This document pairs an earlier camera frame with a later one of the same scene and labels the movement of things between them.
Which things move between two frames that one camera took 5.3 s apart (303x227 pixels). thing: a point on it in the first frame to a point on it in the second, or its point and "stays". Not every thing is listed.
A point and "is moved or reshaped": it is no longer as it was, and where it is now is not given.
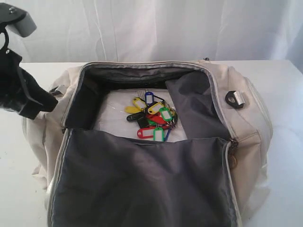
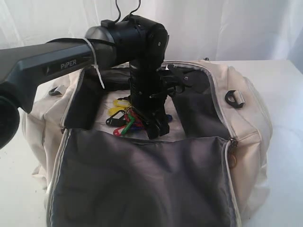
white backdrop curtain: x=84 y=31 stays
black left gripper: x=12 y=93 to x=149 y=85
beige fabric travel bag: x=84 y=178 stays
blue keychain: x=154 y=116 is moved or reshaped
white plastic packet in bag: x=111 y=114 stays
